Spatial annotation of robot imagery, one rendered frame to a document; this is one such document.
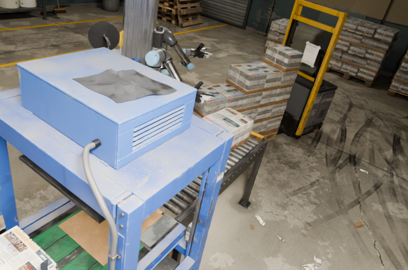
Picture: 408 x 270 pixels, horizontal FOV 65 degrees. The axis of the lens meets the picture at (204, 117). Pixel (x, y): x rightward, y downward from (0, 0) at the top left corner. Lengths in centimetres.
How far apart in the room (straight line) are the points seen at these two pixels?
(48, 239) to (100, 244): 27
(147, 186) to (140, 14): 199
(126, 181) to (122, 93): 33
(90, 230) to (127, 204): 94
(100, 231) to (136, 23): 174
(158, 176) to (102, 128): 26
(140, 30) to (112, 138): 189
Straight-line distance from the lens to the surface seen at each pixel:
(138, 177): 117
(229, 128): 259
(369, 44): 826
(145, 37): 293
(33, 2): 874
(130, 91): 126
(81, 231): 199
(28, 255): 161
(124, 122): 109
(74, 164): 122
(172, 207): 214
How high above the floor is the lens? 231
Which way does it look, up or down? 29 degrees down
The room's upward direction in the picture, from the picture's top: 11 degrees clockwise
